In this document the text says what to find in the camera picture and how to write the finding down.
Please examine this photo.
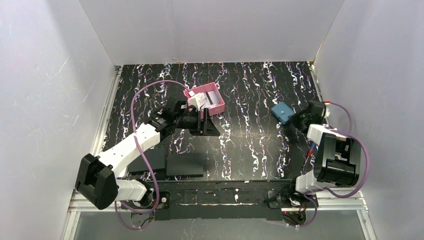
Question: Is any pink plastic tray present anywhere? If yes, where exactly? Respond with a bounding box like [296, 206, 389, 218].
[183, 82, 225, 119]

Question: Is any blue leather card holder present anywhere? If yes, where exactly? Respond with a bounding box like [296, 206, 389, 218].
[271, 101, 295, 125]

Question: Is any white striped card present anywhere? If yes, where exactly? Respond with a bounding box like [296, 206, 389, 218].
[205, 91, 221, 107]

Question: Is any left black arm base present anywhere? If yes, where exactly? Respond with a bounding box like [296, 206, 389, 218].
[121, 191, 171, 210]

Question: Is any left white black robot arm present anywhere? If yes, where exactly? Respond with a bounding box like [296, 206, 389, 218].
[75, 93, 220, 213]

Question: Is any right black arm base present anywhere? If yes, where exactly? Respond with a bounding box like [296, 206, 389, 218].
[263, 189, 319, 211]

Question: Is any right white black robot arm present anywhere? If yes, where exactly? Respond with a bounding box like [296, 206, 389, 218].
[284, 100, 361, 202]

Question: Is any large black flat plate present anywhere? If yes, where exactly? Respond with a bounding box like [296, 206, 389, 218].
[166, 153, 206, 177]

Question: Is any small black flat plate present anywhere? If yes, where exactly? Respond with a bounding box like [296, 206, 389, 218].
[128, 147, 167, 174]

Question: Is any white rectangular device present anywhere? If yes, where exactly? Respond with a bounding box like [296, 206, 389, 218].
[116, 166, 128, 179]

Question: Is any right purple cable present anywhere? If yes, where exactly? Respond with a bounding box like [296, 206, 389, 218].
[298, 100, 370, 228]

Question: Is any purple cable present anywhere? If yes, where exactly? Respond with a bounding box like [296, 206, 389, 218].
[114, 80, 196, 230]
[298, 100, 370, 228]

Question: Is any aluminium front rail frame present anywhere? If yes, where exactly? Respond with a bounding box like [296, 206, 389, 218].
[62, 184, 376, 240]

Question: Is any aluminium left side rail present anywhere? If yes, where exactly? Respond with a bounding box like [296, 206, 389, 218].
[89, 65, 123, 155]

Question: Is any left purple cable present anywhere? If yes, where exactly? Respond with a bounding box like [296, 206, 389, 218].
[114, 80, 196, 230]

